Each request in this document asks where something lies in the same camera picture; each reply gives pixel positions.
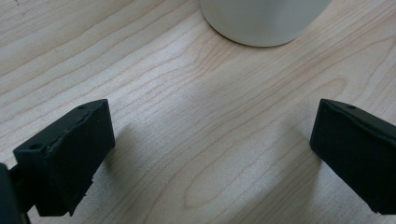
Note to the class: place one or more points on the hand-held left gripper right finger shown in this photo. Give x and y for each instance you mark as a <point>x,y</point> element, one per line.
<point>358,149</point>

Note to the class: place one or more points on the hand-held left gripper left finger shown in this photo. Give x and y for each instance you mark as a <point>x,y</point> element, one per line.
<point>67,155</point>

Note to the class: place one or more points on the small cream cup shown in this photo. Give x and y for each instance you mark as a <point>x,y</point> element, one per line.
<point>263,21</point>

